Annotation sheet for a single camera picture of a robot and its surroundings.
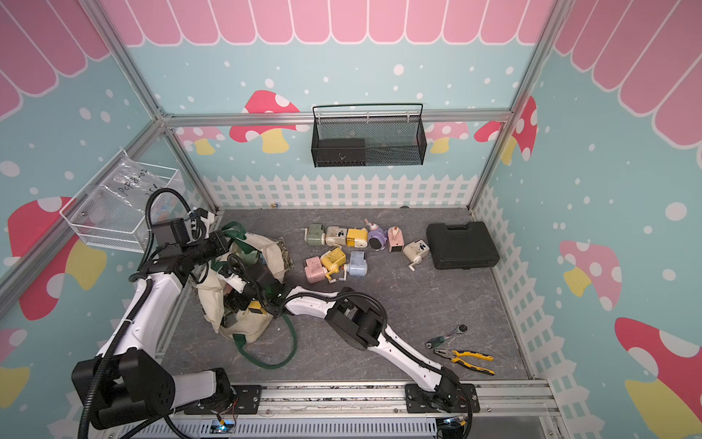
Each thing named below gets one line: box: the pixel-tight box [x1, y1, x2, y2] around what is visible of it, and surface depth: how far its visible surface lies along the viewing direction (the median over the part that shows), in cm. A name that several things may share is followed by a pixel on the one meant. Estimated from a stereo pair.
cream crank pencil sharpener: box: [402, 238, 431, 272], surface depth 104 cm
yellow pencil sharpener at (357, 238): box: [346, 226, 369, 249], surface depth 108 cm
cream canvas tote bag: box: [196, 221, 298, 370], surface depth 85 cm
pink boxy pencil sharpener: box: [304, 256, 327, 284], surface depth 98 cm
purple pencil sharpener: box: [368, 227, 388, 252], surface depth 105 cm
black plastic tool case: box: [425, 221, 500, 270], surface depth 103 cm
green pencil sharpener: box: [300, 223, 326, 247], surface depth 108 cm
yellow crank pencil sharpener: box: [319, 246, 347, 284], surface depth 101 cm
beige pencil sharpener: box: [325, 225, 348, 249], surface depth 108 cm
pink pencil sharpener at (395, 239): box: [387, 225, 405, 253], surface depth 105 cm
